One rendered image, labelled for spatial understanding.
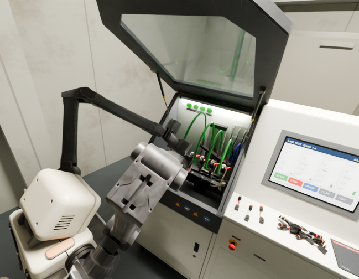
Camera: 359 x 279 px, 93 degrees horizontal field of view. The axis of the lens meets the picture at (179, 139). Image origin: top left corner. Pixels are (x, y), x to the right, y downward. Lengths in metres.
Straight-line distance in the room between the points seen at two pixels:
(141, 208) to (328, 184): 1.06
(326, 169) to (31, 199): 1.29
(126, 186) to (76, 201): 0.34
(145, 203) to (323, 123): 1.01
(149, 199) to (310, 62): 3.23
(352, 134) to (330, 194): 0.32
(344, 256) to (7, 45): 2.51
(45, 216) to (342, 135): 1.27
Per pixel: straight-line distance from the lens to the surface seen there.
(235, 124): 1.37
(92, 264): 0.65
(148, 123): 0.90
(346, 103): 3.41
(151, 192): 0.30
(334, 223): 1.32
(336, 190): 1.24
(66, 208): 0.62
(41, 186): 0.71
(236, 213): 1.13
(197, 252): 1.49
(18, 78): 2.00
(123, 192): 0.31
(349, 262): 1.28
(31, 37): 2.25
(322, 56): 3.37
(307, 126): 1.14
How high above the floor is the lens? 1.80
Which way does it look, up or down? 28 degrees down
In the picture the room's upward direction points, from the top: 6 degrees clockwise
